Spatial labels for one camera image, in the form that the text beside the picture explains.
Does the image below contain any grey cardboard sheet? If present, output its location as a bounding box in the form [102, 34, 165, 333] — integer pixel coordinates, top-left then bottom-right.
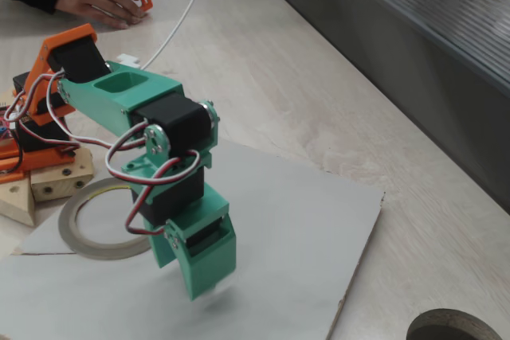
[0, 140, 386, 340]

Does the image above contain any wooden block with screw holes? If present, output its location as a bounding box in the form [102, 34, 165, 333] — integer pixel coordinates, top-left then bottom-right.
[30, 148, 96, 202]

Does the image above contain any red circuit board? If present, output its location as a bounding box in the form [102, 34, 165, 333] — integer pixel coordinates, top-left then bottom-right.
[0, 104, 19, 146]

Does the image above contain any grey partition with ribbed glass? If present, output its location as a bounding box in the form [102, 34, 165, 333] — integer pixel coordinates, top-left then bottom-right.
[242, 0, 510, 213]

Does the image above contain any grey ring of tape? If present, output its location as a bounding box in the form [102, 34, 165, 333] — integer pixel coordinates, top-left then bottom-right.
[58, 178, 155, 260]

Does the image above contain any white USB cable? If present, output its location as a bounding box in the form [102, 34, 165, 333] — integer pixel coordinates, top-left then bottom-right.
[141, 0, 219, 70]

